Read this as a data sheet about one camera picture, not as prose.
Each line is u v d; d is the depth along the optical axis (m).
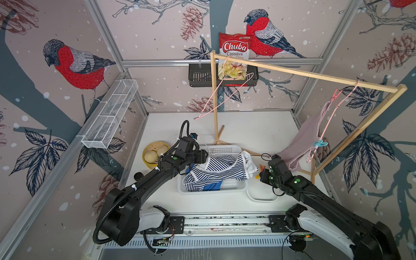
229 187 0.85
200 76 0.94
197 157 0.76
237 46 0.83
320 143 0.54
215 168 0.82
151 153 0.93
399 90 0.45
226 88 1.14
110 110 0.80
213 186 0.81
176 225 0.73
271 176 0.71
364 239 0.39
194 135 0.76
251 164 0.81
